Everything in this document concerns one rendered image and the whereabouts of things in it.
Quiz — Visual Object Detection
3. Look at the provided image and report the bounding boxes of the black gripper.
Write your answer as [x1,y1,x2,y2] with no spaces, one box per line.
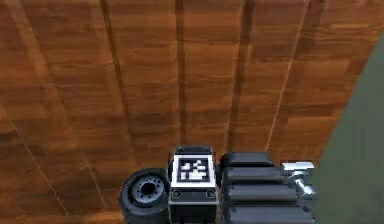
[118,167,172,224]

